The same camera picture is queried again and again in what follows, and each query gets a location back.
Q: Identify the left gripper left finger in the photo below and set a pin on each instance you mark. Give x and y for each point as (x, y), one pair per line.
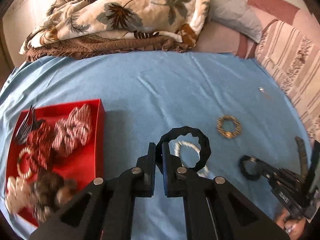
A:
(104, 208)

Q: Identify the leaf pattern blanket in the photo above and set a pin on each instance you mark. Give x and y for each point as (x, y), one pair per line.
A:
(112, 20)

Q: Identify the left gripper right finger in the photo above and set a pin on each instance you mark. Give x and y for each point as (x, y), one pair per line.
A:
(214, 208)

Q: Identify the red polka dot scrunchie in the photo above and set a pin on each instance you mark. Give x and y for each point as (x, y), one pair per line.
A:
(39, 143)

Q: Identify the red white striped scrunchie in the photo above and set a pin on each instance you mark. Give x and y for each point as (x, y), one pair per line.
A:
(73, 131)

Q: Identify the pink bed headboard cushion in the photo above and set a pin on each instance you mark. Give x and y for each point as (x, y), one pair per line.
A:
(269, 11)

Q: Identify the brown ruffled blanket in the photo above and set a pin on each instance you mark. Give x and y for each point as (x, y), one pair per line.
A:
(84, 47)

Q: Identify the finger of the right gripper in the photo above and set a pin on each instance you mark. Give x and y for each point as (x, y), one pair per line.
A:
(261, 168)
(303, 160)

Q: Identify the blue bed sheet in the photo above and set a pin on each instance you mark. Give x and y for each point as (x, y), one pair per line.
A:
(146, 94)

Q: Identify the grey pillow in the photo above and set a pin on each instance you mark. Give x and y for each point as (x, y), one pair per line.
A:
(237, 15)

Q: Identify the white dotted scrunchie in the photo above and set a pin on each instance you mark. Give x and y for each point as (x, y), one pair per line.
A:
(18, 195)

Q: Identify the striped pink cushion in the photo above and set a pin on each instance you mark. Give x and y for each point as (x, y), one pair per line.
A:
(293, 62)

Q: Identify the black hair claw clip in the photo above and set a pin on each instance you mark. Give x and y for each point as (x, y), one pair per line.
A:
(28, 124)

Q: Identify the red tray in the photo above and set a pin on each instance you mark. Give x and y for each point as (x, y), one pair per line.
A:
(83, 165)

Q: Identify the person's right hand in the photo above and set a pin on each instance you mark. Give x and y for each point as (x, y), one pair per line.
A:
(293, 227)

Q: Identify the grey black fluffy scrunchie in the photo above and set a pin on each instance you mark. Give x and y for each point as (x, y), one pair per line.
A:
(49, 193)

